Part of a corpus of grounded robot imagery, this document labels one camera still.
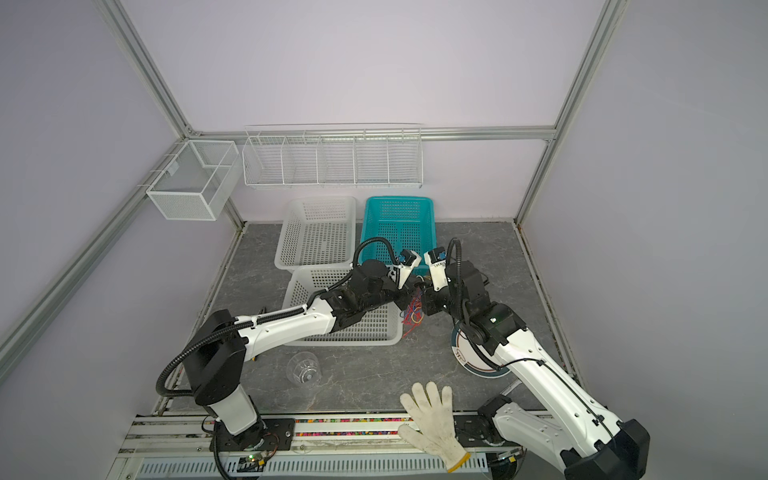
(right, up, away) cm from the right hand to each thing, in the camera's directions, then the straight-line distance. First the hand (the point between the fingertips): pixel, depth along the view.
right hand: (422, 285), depth 74 cm
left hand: (+1, 0, +3) cm, 3 cm away
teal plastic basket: (-2, +20, +45) cm, 49 cm away
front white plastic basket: (-12, -15, +17) cm, 25 cm away
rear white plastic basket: (-39, +17, +45) cm, 61 cm away
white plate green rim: (+15, -23, +10) cm, 29 cm away
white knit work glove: (+3, -36, -1) cm, 36 cm away
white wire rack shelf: (-28, +41, +25) cm, 55 cm away
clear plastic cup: (-33, -25, +10) cm, 43 cm away
